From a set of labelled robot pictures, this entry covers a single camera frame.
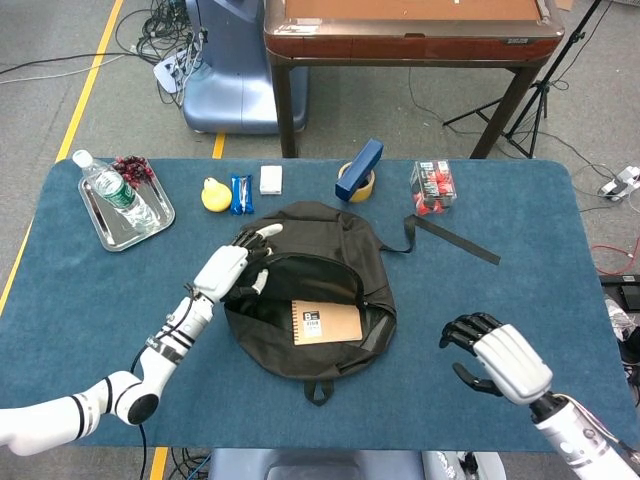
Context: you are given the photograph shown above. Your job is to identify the black flat device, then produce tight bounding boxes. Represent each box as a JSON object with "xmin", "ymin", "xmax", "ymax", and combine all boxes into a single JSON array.
[{"xmin": 598, "ymin": 273, "xmax": 640, "ymax": 314}]

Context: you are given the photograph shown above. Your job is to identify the black tangled cable bundle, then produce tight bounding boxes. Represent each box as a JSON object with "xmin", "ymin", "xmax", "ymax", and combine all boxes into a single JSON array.
[{"xmin": 115, "ymin": 0, "xmax": 207, "ymax": 107}]

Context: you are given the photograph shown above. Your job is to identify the black fabric backpack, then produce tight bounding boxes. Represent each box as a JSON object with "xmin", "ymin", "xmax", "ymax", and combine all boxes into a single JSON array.
[{"xmin": 222, "ymin": 200, "xmax": 502, "ymax": 407}]

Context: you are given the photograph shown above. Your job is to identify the yellow tape roll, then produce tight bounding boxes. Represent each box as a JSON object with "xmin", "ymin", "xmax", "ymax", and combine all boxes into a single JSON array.
[{"xmin": 337, "ymin": 161, "xmax": 377, "ymax": 204}]

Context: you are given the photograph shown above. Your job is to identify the blue felt table mat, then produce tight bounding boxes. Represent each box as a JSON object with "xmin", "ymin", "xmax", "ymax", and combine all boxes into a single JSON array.
[{"xmin": 0, "ymin": 158, "xmax": 631, "ymax": 455}]

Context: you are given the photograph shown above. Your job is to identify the yellow pear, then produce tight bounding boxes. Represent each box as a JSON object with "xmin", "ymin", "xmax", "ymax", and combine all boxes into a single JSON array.
[{"xmin": 201, "ymin": 176, "xmax": 233, "ymax": 214}]

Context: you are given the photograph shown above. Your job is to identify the silver metal tray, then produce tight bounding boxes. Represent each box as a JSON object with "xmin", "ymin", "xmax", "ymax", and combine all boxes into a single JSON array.
[{"xmin": 78, "ymin": 167, "xmax": 177, "ymax": 253}]

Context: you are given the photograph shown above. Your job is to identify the clear box with red items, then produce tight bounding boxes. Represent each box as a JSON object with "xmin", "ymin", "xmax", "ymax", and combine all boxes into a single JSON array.
[{"xmin": 409, "ymin": 159, "xmax": 459, "ymax": 217}]

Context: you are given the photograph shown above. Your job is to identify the blue snack packet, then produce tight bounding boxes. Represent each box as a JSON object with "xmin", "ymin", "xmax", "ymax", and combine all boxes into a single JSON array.
[{"xmin": 229, "ymin": 172, "xmax": 256, "ymax": 217}]

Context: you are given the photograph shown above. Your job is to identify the black blue floor cables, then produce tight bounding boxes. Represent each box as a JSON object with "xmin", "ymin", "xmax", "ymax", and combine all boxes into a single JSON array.
[{"xmin": 169, "ymin": 447, "xmax": 210, "ymax": 480}]

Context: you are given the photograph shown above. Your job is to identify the white power strip with plugs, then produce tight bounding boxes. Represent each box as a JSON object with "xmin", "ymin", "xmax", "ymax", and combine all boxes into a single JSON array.
[{"xmin": 152, "ymin": 53, "xmax": 195, "ymax": 94}]

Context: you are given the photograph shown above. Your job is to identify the brown spiral notebook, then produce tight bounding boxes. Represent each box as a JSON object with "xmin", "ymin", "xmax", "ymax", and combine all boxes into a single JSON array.
[{"xmin": 291, "ymin": 299, "xmax": 364, "ymax": 347}]

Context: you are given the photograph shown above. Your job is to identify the bunch of red grapes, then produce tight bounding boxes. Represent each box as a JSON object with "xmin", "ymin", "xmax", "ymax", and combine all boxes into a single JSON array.
[{"xmin": 111, "ymin": 155, "xmax": 155, "ymax": 190}]

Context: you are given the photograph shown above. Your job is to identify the black tripod stand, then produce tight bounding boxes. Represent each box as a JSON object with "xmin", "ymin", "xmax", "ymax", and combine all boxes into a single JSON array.
[{"xmin": 442, "ymin": 0, "xmax": 606, "ymax": 160}]

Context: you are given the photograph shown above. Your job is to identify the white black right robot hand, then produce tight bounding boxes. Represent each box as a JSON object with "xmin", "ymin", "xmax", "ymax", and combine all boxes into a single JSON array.
[{"xmin": 438, "ymin": 312, "xmax": 554, "ymax": 406}]

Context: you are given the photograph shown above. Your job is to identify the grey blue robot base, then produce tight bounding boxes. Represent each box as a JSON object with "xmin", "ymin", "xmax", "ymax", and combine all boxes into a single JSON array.
[{"xmin": 207, "ymin": 448, "xmax": 509, "ymax": 480}]

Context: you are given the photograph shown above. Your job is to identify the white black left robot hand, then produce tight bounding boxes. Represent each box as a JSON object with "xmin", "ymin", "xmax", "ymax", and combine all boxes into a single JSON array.
[{"xmin": 192, "ymin": 223, "xmax": 284, "ymax": 305}]

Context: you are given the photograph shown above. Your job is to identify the brown wooden table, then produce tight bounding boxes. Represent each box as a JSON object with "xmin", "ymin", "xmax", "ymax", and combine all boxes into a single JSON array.
[{"xmin": 263, "ymin": 0, "xmax": 566, "ymax": 160}]

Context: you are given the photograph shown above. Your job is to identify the small white box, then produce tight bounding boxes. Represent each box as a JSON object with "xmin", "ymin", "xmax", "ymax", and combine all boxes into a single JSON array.
[{"xmin": 259, "ymin": 165, "xmax": 284, "ymax": 197}]

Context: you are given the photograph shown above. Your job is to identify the dark blue rectangular box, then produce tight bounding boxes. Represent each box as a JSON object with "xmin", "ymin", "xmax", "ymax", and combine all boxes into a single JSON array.
[{"xmin": 334, "ymin": 138, "xmax": 385, "ymax": 203}]

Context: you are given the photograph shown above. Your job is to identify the clear plastic water bottle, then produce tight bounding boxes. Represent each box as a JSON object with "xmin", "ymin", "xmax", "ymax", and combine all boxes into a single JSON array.
[{"xmin": 71, "ymin": 148, "xmax": 157, "ymax": 234}]

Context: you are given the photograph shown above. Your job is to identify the red cable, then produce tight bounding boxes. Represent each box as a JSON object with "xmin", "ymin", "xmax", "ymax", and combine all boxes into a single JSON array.
[{"xmin": 592, "ymin": 243, "xmax": 640, "ymax": 276}]

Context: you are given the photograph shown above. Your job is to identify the blue grey machine base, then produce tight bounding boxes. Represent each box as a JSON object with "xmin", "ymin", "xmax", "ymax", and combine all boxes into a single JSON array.
[{"xmin": 181, "ymin": 0, "xmax": 310, "ymax": 135}]

